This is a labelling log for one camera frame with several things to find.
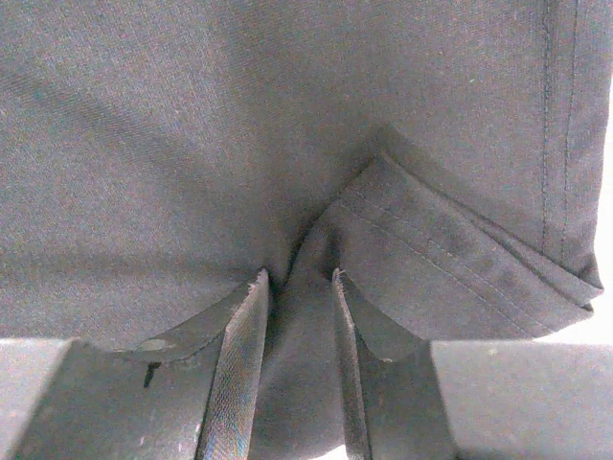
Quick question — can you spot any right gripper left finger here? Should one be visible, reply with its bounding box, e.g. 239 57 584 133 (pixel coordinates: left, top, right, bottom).
1 269 269 459

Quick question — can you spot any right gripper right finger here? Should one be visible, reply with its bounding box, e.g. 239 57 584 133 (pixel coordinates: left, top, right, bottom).
332 270 612 459

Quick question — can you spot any black skirt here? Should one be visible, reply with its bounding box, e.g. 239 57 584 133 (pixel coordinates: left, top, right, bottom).
1 1 612 459

